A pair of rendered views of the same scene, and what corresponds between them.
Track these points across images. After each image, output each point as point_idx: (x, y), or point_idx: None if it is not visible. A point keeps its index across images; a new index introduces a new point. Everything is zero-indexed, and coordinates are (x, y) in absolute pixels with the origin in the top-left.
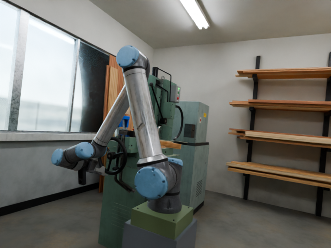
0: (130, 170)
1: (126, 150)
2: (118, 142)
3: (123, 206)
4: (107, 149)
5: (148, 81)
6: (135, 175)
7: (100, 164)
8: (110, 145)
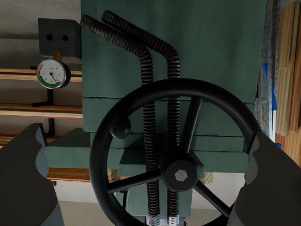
0: None
1: (135, 171)
2: None
3: None
4: (203, 195)
5: None
6: (127, 76)
7: (243, 122)
8: (237, 158)
